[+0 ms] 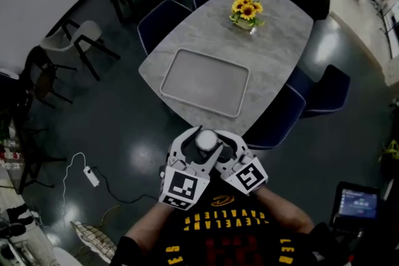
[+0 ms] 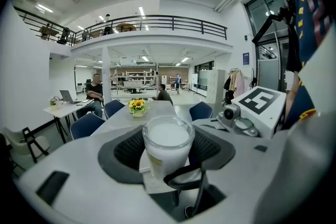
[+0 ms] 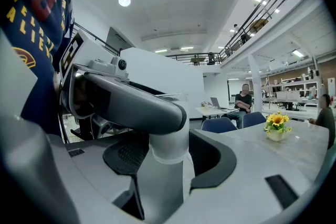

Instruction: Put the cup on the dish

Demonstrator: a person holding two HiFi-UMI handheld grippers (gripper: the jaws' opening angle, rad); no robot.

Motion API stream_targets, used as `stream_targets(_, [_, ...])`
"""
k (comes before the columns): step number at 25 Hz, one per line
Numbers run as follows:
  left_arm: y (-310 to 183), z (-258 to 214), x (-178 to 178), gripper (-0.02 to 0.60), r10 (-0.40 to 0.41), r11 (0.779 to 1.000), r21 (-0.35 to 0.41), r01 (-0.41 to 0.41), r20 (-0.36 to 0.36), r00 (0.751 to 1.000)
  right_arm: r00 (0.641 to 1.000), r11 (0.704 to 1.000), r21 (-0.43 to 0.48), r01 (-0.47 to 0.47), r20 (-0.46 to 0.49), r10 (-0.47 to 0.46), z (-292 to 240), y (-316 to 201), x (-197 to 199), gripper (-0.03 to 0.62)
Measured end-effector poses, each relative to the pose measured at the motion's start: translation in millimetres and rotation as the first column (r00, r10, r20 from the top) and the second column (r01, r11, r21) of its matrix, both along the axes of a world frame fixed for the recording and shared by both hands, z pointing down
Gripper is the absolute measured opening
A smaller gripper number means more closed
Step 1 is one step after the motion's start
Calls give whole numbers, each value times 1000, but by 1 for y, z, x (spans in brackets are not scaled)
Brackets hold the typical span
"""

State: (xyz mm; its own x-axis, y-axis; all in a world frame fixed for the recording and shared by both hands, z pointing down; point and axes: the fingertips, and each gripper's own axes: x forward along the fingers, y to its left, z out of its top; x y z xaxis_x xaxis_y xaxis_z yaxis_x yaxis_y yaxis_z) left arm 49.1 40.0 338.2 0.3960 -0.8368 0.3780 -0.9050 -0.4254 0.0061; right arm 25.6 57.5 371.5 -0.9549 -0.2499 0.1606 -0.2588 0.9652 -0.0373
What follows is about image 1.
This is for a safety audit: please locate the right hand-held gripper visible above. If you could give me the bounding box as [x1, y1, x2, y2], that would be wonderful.
[214, 130, 269, 196]

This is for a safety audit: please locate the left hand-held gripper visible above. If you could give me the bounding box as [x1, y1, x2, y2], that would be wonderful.
[158, 126, 224, 212]

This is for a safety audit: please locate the white round ball object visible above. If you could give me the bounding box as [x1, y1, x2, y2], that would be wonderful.
[195, 130, 218, 153]

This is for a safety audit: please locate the grey rectangular tray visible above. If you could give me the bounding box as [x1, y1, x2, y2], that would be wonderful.
[159, 48, 251, 118]

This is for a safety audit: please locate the person's right forearm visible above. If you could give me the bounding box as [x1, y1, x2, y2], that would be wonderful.
[254, 186, 315, 234]

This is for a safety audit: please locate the person's left forearm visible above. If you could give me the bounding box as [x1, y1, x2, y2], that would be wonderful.
[124, 201, 185, 247]

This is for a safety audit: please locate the person's dark jersey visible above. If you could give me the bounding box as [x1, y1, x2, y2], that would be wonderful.
[108, 179, 353, 266]

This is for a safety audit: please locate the white power strip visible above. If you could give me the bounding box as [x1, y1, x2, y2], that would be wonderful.
[82, 166, 101, 188]

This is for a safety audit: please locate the potted sunflower bouquet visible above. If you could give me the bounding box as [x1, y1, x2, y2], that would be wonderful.
[229, 0, 266, 31]

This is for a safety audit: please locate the black tablet screen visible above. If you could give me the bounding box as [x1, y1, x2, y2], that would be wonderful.
[330, 181, 382, 230]

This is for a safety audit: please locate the neon yellow bag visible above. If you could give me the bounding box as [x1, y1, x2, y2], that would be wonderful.
[378, 139, 399, 163]

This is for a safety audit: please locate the beige chair with black legs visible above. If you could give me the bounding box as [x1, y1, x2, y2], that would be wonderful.
[39, 19, 122, 82]

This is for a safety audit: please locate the black metal shelf rack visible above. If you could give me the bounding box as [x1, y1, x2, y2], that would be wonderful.
[0, 87, 68, 194]

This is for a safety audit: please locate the dark round chair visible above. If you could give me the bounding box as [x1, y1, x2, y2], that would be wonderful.
[23, 45, 77, 108]

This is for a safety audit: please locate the black power cable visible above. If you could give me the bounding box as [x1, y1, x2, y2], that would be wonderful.
[90, 166, 160, 205]

